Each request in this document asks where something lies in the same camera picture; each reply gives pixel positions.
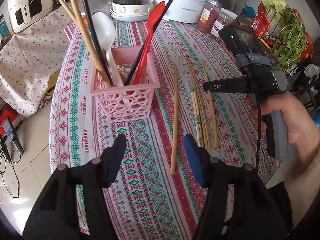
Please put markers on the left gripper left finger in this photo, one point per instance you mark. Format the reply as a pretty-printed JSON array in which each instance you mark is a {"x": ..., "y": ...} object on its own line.
[{"x": 55, "y": 216}]

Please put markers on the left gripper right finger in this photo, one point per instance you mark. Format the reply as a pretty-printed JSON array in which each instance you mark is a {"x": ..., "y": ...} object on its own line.
[{"x": 238, "y": 205}]

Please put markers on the panda printed chopstick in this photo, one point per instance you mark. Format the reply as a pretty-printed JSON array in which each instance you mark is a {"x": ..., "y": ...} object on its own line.
[{"x": 197, "y": 117}]

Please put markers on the red silicone spoon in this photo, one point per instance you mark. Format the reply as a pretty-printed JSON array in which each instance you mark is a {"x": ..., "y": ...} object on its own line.
[{"x": 154, "y": 16}]

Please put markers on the pink perforated utensil basket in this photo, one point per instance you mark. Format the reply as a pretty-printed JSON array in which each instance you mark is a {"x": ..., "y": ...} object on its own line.
[{"x": 126, "y": 103}]

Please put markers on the white plastic spoon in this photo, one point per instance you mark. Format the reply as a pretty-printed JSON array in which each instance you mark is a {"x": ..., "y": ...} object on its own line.
[{"x": 106, "y": 33}]

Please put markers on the person's right hand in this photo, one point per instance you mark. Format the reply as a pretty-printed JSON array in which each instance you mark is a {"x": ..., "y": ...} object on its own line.
[{"x": 302, "y": 131}]

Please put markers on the green leafy vegetables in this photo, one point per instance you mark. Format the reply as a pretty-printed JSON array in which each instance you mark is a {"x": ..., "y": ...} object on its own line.
[{"x": 292, "y": 43}]

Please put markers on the jar of dried fruit slices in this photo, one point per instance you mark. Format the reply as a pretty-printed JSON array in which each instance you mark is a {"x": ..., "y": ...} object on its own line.
[{"x": 222, "y": 20}]

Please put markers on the spare gripper on floor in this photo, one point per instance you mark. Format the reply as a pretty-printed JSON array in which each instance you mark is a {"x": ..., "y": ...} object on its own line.
[{"x": 10, "y": 135}]

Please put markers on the patterned striped tablecloth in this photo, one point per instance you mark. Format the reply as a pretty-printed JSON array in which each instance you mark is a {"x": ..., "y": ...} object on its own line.
[{"x": 146, "y": 201}]

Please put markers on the yellow cardboard box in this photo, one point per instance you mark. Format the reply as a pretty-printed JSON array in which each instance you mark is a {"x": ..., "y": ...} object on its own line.
[{"x": 50, "y": 90}]

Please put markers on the small dotted white cloth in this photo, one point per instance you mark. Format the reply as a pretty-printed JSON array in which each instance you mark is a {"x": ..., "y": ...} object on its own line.
[{"x": 30, "y": 58}]

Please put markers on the glass jar with tomatoes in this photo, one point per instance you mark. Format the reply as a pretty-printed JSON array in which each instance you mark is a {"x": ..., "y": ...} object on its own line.
[{"x": 94, "y": 6}]

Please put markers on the cream air fryer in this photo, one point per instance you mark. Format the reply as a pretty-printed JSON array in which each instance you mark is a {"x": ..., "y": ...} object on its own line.
[{"x": 23, "y": 13}]

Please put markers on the black wire rack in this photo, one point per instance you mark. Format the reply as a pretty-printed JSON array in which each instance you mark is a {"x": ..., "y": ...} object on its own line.
[{"x": 262, "y": 30}]

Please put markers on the white ceramic bowl green handle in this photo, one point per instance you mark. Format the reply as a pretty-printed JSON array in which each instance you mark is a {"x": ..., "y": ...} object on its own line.
[{"x": 131, "y": 13}]

